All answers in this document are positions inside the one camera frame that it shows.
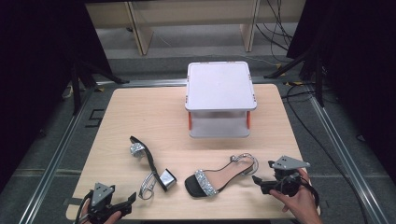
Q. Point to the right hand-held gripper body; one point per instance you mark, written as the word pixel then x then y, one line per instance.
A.
pixel 288 174

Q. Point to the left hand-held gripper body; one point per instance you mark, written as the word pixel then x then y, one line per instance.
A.
pixel 101 194

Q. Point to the silver block-heel sandal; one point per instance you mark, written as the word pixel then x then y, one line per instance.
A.
pixel 214 179
pixel 154 169

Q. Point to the white two-tier shoe rack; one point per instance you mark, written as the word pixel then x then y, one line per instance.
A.
pixel 219 87

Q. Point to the person's left hand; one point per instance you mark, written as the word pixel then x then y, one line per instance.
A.
pixel 112 217

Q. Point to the person's right hand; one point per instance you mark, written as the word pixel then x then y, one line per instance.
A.
pixel 300 205

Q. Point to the black metal stand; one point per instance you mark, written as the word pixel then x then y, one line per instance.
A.
pixel 311 62
pixel 82 77

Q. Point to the dark curtain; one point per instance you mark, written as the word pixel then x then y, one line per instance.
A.
pixel 364 62
pixel 34 77

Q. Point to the light wooden desk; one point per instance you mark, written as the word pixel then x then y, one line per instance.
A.
pixel 199 12

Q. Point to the metal floor rail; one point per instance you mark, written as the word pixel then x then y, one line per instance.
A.
pixel 53 161
pixel 342 149
pixel 146 82

